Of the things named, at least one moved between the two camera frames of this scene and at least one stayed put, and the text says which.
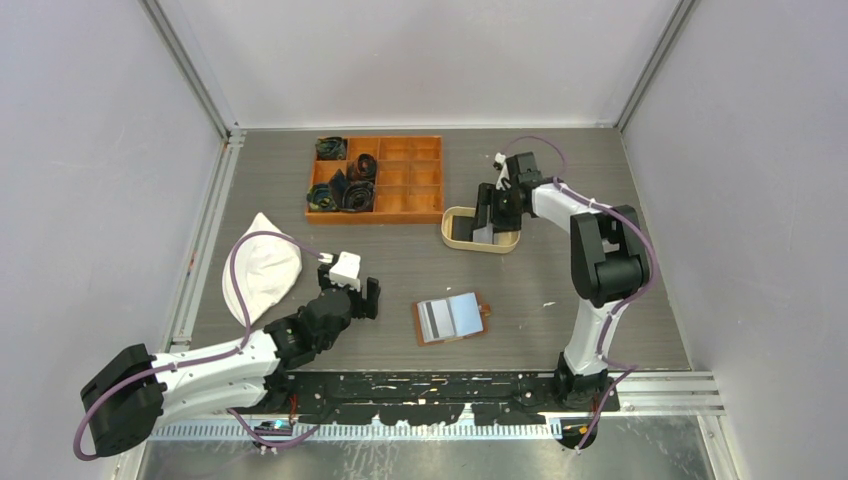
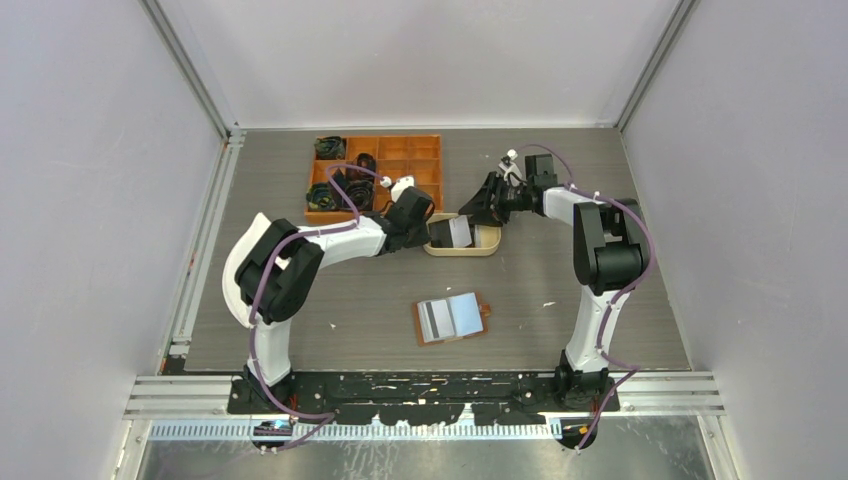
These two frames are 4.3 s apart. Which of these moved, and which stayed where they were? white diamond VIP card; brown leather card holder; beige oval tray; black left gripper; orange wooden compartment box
Moved: beige oval tray; black left gripper; white diamond VIP card
Stayed: brown leather card holder; orange wooden compartment box
